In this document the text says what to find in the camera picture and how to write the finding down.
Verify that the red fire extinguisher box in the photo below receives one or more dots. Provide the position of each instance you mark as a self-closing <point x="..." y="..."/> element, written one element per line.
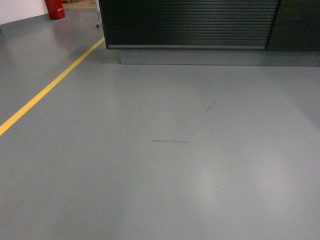
<point x="55" y="9"/>

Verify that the wooden pallet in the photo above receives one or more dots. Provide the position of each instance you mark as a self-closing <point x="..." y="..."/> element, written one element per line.
<point x="79" y="4"/>

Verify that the black checkout counter cabinet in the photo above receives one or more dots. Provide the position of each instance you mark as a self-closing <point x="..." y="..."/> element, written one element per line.
<point x="213" y="32"/>

